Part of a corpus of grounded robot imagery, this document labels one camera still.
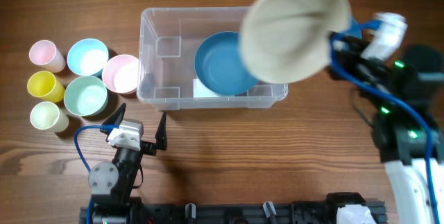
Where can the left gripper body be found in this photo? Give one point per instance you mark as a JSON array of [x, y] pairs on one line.
[[124, 156]]

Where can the dark blue plate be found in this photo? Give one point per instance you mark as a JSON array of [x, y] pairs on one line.
[[354, 29], [219, 67]]

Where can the pink bowl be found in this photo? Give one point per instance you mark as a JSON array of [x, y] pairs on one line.
[[120, 74]]

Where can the clear plastic storage container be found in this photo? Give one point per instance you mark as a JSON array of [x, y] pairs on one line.
[[169, 39]]

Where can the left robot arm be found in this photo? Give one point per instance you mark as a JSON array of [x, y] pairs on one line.
[[112, 182]]

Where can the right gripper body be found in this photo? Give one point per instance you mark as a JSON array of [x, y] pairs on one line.
[[363, 69]]

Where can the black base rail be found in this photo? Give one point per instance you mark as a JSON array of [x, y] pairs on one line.
[[324, 211]]

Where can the pale green plastic cup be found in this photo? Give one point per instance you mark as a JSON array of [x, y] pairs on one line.
[[48, 116]]

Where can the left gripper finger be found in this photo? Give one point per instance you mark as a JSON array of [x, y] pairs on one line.
[[117, 117], [161, 133]]

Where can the mint green bowl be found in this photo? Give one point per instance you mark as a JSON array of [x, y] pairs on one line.
[[86, 96]]

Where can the yellow plastic cup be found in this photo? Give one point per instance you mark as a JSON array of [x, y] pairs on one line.
[[45, 86]]

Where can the pink plastic cup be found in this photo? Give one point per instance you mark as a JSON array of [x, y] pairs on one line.
[[46, 55]]

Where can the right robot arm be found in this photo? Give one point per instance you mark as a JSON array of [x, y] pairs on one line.
[[409, 140]]

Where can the light blue bowl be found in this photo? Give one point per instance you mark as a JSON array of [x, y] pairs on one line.
[[88, 57]]

